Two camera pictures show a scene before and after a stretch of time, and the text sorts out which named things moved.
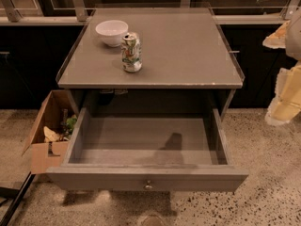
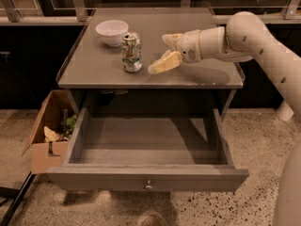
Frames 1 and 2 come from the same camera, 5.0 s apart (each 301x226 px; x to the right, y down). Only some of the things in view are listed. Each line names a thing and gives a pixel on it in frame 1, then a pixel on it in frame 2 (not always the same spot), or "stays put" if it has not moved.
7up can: [132, 53] stays put
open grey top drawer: [188, 153] stays put
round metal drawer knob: [149, 185] stays put
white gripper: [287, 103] to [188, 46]
